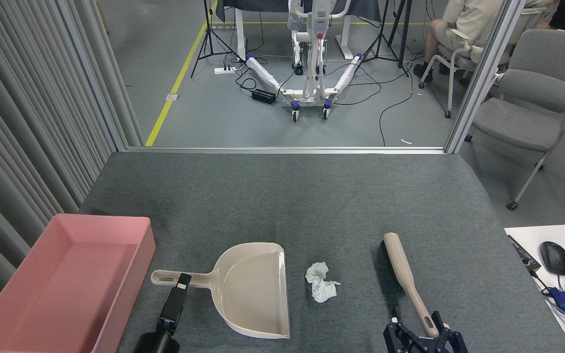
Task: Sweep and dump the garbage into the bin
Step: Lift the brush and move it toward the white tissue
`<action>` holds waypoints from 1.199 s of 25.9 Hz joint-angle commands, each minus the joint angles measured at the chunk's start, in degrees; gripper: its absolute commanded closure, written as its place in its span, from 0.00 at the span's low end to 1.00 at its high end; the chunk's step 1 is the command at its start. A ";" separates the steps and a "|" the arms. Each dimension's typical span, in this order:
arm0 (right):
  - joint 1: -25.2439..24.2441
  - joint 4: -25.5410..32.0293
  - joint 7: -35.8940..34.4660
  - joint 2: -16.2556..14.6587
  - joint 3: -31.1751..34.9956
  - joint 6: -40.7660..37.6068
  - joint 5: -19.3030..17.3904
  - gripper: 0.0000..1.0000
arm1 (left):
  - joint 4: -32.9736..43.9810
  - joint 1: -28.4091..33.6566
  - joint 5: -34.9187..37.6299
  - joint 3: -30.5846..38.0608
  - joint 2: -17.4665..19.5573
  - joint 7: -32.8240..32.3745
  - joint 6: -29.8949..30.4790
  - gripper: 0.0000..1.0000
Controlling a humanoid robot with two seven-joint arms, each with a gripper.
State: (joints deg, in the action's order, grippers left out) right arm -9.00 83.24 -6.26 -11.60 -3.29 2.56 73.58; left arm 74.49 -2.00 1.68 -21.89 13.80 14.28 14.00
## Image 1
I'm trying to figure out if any black thin cable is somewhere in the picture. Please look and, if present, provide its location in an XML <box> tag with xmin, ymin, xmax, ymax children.
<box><xmin>530</xmin><ymin>271</ymin><xmax>565</xmax><ymax>340</ymax></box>

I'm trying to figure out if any silver table edge rail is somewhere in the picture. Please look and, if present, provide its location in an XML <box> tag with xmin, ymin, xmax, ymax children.
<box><xmin>126</xmin><ymin>146</ymin><xmax>447</xmax><ymax>155</ymax></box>

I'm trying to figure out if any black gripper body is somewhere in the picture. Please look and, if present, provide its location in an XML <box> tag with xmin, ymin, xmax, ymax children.
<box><xmin>133</xmin><ymin>329</ymin><xmax>181</xmax><ymax>353</ymax></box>

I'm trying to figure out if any white wheeled stand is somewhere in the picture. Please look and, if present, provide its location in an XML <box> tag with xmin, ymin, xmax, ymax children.
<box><xmin>246</xmin><ymin>0</ymin><xmax>364</xmax><ymax>122</ymax></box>

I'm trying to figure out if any black computer mouse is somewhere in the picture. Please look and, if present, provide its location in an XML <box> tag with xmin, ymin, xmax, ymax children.
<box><xmin>539</xmin><ymin>241</ymin><xmax>565</xmax><ymax>276</ymax></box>

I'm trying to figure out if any beige hand brush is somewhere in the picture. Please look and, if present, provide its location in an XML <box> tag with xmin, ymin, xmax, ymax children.
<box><xmin>380</xmin><ymin>232</ymin><xmax>440</xmax><ymax>339</ymax></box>

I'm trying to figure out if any white side table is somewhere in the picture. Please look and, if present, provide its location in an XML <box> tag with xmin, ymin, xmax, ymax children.
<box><xmin>504</xmin><ymin>224</ymin><xmax>565</xmax><ymax>353</ymax></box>

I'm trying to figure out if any flat black box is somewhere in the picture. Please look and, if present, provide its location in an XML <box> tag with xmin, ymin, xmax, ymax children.
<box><xmin>507</xmin><ymin>234</ymin><xmax>542</xmax><ymax>273</ymax></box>

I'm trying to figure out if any white paper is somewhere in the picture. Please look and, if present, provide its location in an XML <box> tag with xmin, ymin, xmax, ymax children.
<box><xmin>305</xmin><ymin>261</ymin><xmax>341</xmax><ymax>303</ymax></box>

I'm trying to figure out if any beige plastic dustpan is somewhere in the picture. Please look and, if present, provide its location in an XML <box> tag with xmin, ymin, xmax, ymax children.
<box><xmin>151</xmin><ymin>242</ymin><xmax>291</xmax><ymax>339</ymax></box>

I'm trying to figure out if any black tripod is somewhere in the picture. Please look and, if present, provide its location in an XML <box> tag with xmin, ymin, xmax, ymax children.
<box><xmin>356</xmin><ymin>0</ymin><xmax>411</xmax><ymax>76</ymax></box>
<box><xmin>191</xmin><ymin>0</ymin><xmax>244</xmax><ymax>78</ymax></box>

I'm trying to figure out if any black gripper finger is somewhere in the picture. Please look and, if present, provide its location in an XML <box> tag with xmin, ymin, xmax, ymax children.
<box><xmin>430</xmin><ymin>310</ymin><xmax>468</xmax><ymax>353</ymax></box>
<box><xmin>384</xmin><ymin>307</ymin><xmax>428</xmax><ymax>353</ymax></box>
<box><xmin>157</xmin><ymin>273</ymin><xmax>192</xmax><ymax>335</ymax></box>

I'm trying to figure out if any black floor cable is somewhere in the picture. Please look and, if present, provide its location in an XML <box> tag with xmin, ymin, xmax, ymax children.
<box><xmin>379</xmin><ymin>74</ymin><xmax>414</xmax><ymax>147</ymax></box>

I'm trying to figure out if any white office chair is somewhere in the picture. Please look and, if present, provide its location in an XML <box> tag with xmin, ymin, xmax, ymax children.
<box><xmin>419</xmin><ymin>10</ymin><xmax>553</xmax><ymax>119</ymax></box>

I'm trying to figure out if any grey ribbed curtain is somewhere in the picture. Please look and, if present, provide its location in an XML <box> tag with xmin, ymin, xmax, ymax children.
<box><xmin>0</xmin><ymin>0</ymin><xmax>143</xmax><ymax>334</ymax></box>

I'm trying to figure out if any pink plastic bin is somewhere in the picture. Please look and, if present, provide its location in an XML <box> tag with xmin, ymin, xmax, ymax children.
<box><xmin>0</xmin><ymin>213</ymin><xmax>156</xmax><ymax>353</ymax></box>

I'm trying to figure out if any grey padded chair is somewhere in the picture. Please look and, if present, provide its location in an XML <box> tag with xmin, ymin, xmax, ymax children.
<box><xmin>471</xmin><ymin>28</ymin><xmax>565</xmax><ymax>211</ymax></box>

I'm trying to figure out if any silver post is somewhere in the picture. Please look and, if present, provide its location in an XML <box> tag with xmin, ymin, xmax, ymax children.
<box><xmin>445</xmin><ymin>0</ymin><xmax>527</xmax><ymax>154</ymax></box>

